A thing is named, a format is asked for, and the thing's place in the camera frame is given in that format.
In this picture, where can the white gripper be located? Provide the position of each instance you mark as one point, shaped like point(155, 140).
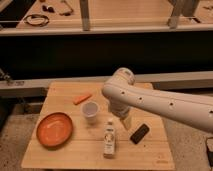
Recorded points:
point(126, 122)

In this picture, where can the clear plastic bottle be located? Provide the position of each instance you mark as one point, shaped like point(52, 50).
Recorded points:
point(109, 140)

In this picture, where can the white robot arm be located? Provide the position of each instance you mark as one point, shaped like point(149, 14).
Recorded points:
point(193, 110)

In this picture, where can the orange ceramic bowl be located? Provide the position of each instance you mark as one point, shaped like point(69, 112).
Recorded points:
point(54, 129)

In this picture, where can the black rectangular block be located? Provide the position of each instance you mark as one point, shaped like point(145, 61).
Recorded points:
point(138, 135)

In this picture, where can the clear plastic cup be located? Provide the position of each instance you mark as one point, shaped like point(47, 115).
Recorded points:
point(90, 111)

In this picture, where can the orange carrot piece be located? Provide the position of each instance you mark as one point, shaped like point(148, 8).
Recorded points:
point(81, 98)

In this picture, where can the metal clamp at left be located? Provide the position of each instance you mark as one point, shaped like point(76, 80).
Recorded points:
point(8, 79)

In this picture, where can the small dark object on bench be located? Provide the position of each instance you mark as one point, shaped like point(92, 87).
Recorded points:
point(48, 9)

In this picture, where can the grey metal post left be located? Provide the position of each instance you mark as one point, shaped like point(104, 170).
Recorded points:
point(84, 8)

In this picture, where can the grey metal post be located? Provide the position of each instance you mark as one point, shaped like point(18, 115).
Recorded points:
point(84, 8)
point(187, 8)

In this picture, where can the grey metal post right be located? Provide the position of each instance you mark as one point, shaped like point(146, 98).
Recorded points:
point(187, 8)

